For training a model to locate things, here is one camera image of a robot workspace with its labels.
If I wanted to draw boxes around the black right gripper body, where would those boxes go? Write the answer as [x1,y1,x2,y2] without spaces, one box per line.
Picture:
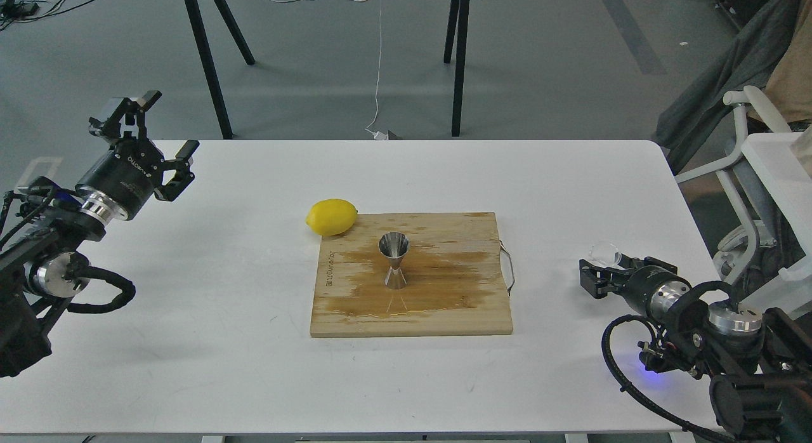
[620,265,691,321]

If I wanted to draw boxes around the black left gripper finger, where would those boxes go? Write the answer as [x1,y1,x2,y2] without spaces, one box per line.
[154,140,200,202]
[89,91,162,146]

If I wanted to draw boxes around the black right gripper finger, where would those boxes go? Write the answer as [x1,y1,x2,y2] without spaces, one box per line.
[619,255,678,274]
[578,258,634,299]

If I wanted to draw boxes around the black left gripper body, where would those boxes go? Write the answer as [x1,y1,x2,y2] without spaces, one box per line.
[75,142,164,220]

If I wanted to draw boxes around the small clear glass cup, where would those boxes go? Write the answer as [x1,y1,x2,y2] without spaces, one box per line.
[587,241,622,268]

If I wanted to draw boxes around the steel double jigger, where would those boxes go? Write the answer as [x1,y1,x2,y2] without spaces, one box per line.
[378,231,410,289]

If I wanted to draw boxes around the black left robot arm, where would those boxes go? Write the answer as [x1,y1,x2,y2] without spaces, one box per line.
[1,90,199,377]

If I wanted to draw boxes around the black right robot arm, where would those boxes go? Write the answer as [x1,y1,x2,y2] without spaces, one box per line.
[578,255,811,442]

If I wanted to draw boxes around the wooden cutting board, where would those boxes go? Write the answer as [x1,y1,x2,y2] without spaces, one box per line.
[310,212,513,338]

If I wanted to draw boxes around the yellow lemon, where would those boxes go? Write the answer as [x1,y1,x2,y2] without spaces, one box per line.
[305,198,358,237]

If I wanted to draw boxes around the person in tan shirt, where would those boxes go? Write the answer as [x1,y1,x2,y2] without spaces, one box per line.
[763,18,811,122]

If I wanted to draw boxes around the black metal trestle table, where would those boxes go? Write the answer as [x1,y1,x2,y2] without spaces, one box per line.
[174,0,476,140]

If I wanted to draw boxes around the black cables on floor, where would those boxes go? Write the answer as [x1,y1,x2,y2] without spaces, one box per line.
[0,0,131,31]

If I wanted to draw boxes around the white hanging cable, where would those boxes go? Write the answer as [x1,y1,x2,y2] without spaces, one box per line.
[365,0,389,141]

